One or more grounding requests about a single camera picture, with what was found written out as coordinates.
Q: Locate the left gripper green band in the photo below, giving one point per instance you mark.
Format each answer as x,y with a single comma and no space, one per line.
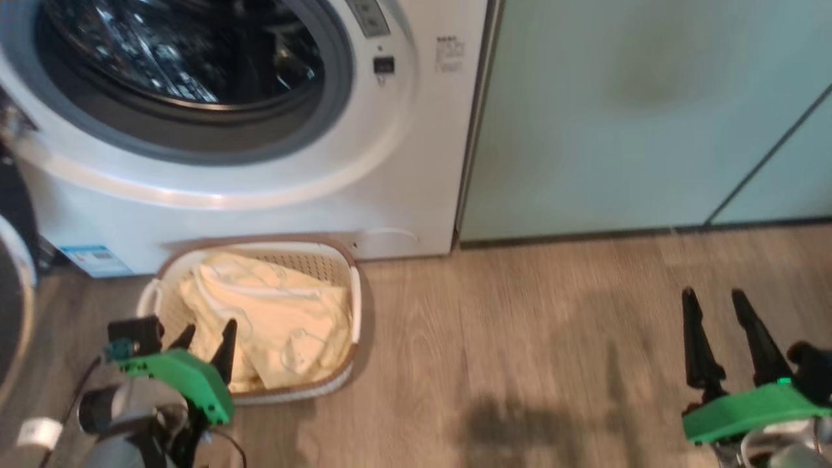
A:
188,380

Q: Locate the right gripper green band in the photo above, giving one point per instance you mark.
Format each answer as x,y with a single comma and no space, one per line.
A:
754,413

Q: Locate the pale yellow printed garment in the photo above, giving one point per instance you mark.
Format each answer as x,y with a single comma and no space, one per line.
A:
286,312

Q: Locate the round glass washing machine door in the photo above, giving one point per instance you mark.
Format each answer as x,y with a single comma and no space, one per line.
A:
13,305

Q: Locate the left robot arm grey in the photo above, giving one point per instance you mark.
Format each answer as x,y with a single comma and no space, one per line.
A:
123,416

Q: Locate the cream perforated laundry basket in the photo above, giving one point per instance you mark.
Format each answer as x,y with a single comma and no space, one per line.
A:
348,305

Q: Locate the white washing machine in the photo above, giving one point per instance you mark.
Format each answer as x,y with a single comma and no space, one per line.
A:
390,162

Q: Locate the blue energy label sticker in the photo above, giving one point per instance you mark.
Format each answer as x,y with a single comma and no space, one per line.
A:
94,260

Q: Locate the pale green cabinet panel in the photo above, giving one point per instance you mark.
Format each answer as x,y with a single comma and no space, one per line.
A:
585,130
793,175

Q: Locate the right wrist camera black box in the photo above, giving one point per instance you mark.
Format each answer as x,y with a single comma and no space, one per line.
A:
812,370

